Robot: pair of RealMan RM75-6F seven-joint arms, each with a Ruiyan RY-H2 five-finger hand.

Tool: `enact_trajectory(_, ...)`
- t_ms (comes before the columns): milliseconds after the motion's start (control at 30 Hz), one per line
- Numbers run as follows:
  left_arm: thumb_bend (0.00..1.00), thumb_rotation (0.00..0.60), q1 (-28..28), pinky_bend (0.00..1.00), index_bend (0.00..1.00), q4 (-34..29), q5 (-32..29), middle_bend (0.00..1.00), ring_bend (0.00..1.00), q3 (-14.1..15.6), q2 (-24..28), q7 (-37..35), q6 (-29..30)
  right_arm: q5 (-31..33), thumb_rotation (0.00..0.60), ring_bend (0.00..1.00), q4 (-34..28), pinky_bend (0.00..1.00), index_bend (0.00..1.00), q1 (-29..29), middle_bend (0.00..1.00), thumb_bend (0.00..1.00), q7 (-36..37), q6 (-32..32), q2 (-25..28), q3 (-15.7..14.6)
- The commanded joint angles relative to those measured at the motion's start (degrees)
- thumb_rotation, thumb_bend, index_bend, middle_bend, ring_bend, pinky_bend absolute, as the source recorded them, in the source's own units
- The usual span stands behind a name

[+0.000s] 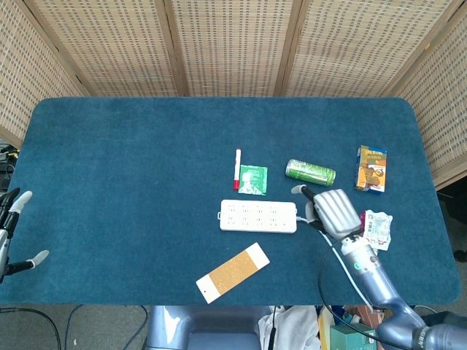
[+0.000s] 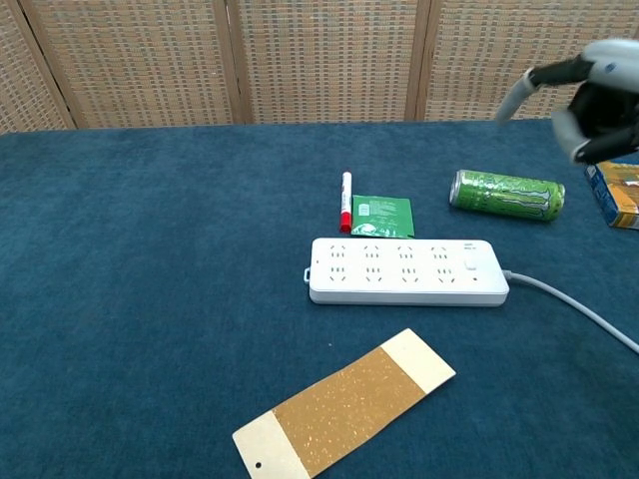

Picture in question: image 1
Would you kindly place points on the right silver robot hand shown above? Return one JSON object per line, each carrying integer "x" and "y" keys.
{"x": 333, "y": 215}

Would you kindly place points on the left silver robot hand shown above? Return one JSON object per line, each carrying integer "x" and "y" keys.
{"x": 11, "y": 237}

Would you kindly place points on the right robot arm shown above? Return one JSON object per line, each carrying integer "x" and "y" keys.
{"x": 394, "y": 302}

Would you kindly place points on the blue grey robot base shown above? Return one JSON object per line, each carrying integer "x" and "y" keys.
{"x": 204, "y": 328}

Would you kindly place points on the white power strip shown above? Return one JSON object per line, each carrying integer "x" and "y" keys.
{"x": 258, "y": 216}

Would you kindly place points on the white spouted drink pouch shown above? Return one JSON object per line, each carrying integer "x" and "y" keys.
{"x": 379, "y": 228}

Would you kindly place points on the green drink can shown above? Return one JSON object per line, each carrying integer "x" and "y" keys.
{"x": 310, "y": 172}

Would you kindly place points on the orange blue snack box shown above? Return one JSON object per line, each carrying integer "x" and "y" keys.
{"x": 370, "y": 168}

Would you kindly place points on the green sachet packet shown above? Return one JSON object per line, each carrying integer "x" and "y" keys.
{"x": 252, "y": 180}

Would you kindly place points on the red white marker pen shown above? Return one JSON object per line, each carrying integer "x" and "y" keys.
{"x": 236, "y": 168}

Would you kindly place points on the white orange flat card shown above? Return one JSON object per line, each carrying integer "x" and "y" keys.
{"x": 232, "y": 272}

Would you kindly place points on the white cloth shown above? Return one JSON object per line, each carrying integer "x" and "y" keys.
{"x": 293, "y": 328}

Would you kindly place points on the green cardboard box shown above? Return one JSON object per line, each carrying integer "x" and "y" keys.
{"x": 352, "y": 337}

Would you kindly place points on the blue felt table mat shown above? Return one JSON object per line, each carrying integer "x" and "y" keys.
{"x": 146, "y": 200}

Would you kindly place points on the woven bamboo folding screen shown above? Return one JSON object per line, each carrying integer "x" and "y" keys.
{"x": 233, "y": 47}

